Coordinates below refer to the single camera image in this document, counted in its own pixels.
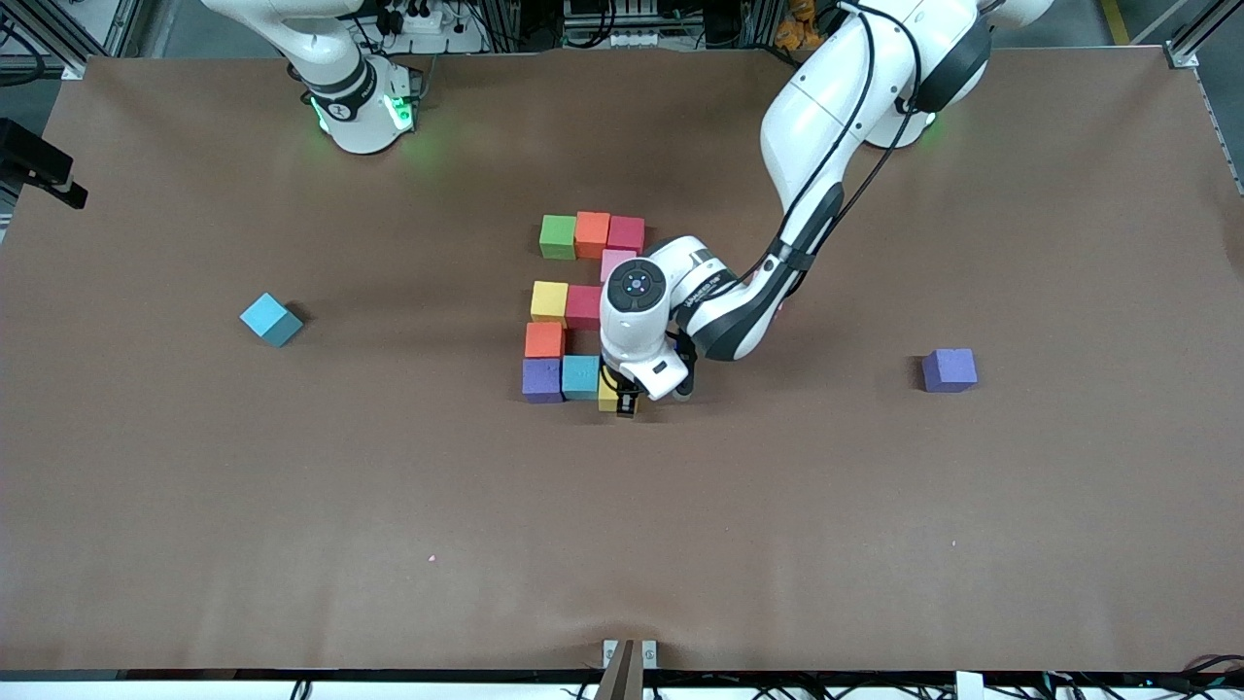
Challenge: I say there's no teal foam cube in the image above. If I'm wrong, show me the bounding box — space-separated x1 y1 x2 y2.
562 355 602 402

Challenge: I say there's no orange foam cube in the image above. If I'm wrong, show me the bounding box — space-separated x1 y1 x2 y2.
525 321 568 363
574 211 612 261

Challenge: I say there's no green foam cube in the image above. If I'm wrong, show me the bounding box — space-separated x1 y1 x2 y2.
540 215 578 262

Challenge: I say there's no brown table cover sheet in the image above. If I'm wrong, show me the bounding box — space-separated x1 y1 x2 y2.
0 47 1244 674

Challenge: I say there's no notched purple foam cube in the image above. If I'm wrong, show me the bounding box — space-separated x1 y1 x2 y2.
921 348 979 394

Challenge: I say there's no light blue foam cube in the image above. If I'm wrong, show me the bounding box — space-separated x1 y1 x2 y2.
240 293 304 349

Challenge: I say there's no dark electronics rack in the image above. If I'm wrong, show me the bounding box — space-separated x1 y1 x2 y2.
559 0 706 52

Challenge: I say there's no orange yellow toy pile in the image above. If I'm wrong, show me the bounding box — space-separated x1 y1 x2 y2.
777 0 825 52

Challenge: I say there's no white power strip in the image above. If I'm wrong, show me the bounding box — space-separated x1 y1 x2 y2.
381 3 448 35

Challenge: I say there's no metal bracket with brown strip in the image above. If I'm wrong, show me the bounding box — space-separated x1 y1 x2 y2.
595 638 659 700

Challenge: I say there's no black cable bundle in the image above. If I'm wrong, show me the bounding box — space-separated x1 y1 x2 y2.
1045 653 1244 700

